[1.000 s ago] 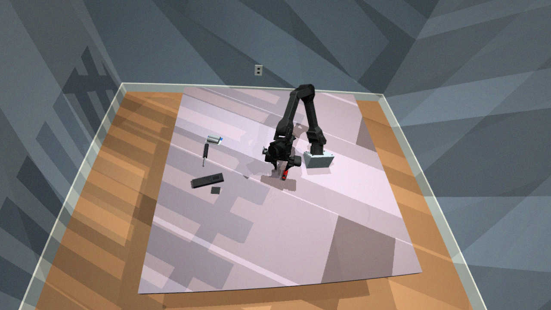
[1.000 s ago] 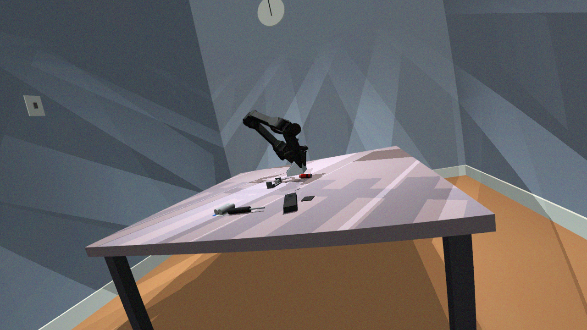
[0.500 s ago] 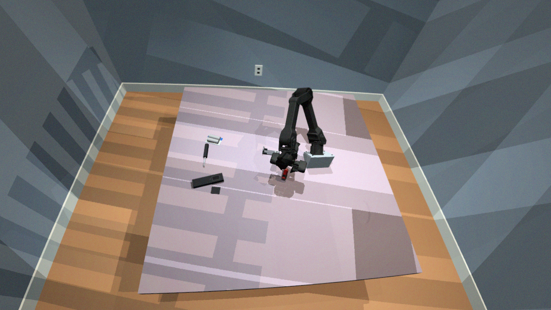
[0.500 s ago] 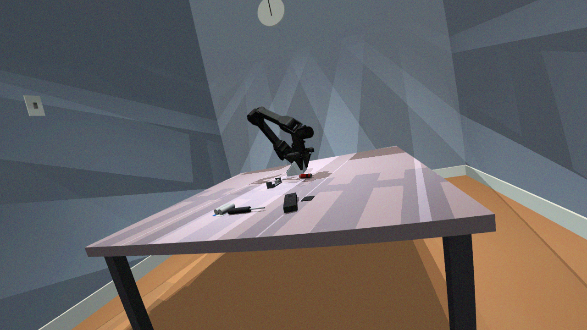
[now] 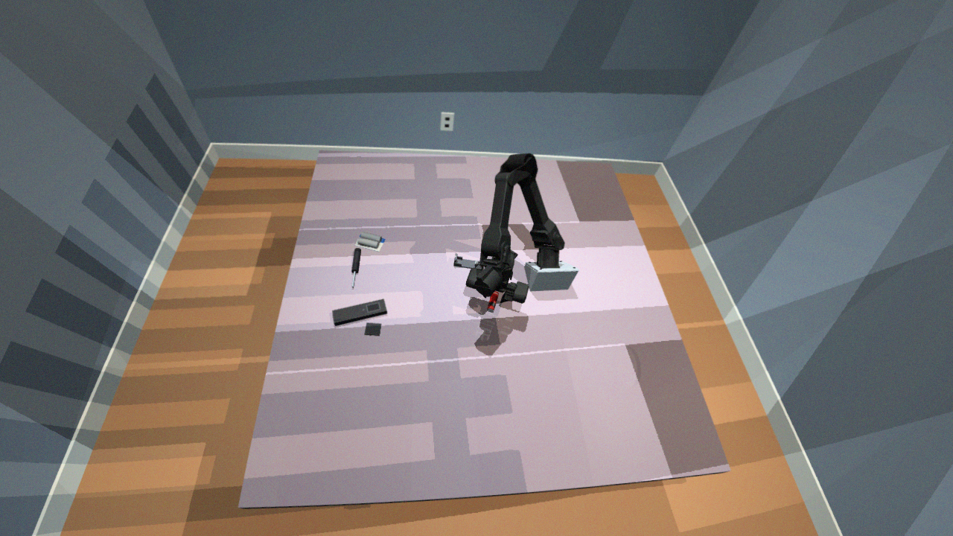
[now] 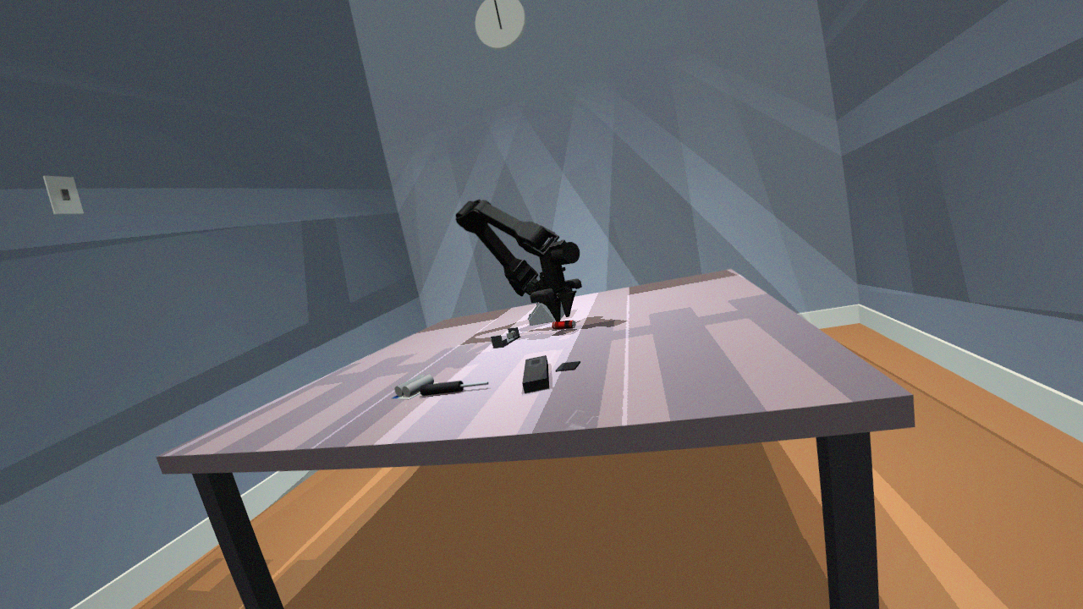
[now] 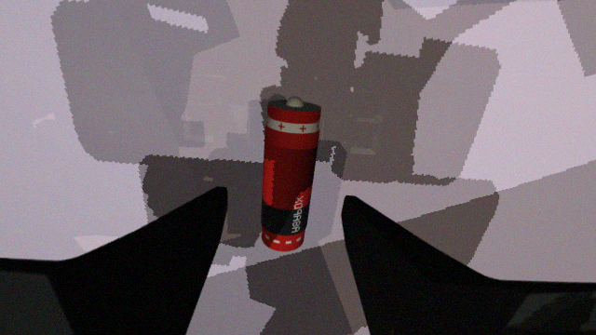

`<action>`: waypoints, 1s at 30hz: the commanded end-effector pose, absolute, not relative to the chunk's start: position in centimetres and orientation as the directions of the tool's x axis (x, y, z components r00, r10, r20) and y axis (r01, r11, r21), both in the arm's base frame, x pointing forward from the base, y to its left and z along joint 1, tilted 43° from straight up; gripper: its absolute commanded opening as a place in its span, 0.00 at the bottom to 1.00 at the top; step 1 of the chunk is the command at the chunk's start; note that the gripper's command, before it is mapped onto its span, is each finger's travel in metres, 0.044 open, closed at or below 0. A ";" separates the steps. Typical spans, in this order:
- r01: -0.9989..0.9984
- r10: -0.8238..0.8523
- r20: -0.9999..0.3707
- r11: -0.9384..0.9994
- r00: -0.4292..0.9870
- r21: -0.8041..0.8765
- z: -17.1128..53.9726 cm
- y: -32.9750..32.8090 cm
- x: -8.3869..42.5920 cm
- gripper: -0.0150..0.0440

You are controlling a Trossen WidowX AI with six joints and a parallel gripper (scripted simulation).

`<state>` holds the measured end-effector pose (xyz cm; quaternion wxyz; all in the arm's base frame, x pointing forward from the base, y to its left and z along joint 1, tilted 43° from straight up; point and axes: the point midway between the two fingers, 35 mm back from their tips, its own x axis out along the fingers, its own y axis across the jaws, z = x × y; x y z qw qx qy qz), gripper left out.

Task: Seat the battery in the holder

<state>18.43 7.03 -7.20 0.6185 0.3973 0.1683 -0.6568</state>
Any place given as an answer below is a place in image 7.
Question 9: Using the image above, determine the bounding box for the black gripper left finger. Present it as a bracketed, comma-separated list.
[0, 186, 227, 335]

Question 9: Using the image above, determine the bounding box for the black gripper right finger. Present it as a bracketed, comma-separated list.
[342, 195, 596, 335]

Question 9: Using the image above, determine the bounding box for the red and black battery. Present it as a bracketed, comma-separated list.
[261, 96, 321, 251]

